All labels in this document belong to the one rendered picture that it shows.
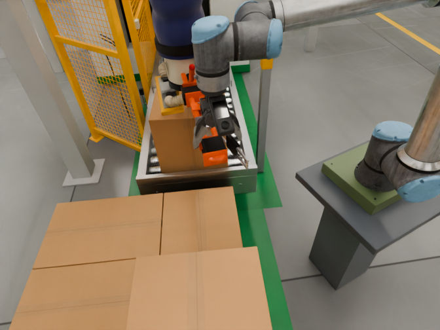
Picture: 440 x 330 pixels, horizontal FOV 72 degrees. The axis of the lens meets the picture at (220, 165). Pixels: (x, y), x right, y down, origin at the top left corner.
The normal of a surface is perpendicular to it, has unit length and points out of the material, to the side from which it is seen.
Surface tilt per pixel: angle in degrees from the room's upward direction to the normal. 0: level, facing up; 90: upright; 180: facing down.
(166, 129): 90
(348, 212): 0
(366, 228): 0
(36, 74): 90
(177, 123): 90
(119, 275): 0
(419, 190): 94
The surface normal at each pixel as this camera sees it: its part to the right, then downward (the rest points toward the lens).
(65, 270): -0.04, -0.73
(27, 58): 0.09, 0.68
